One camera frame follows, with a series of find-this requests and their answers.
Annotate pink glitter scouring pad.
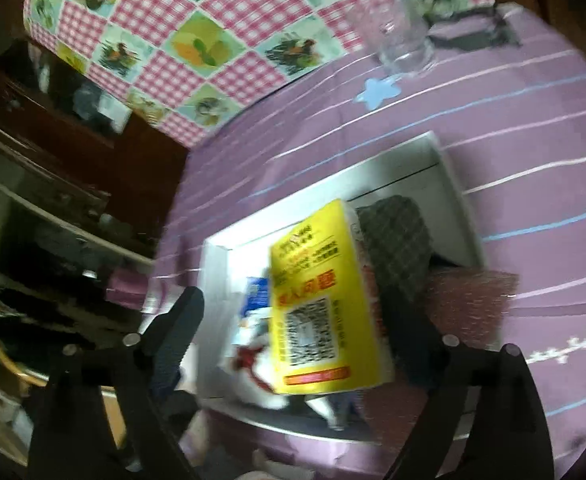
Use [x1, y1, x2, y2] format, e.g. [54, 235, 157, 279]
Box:
[357, 268, 518, 451]

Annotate black white plush toy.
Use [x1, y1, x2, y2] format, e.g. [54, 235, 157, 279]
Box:
[218, 307, 353, 431]

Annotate dark blue cartoon pouch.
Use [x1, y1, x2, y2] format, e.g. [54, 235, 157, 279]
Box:
[239, 276, 271, 328]

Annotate grey plaid fabric pouch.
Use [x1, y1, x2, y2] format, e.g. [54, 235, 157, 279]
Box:
[356, 195, 433, 302]

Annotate purple spray bottle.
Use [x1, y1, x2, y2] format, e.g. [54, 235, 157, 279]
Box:
[106, 268, 149, 310]

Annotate white shallow cardboard box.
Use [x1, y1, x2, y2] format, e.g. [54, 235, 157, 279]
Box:
[195, 132, 485, 440]

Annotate dark wooden cabinet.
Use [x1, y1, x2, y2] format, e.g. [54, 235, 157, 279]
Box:
[0, 40, 188, 261]

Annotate purple patterned tablecloth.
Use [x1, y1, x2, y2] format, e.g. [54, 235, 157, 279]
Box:
[150, 6, 586, 476]

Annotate pink checkered patchwork cloth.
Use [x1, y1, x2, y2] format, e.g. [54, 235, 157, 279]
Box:
[23, 0, 494, 146]

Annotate black clip device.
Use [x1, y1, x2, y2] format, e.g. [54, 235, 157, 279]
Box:
[427, 3, 522, 52]

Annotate clear drinking glass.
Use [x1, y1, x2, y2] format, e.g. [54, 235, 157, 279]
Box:
[347, 0, 435, 77]

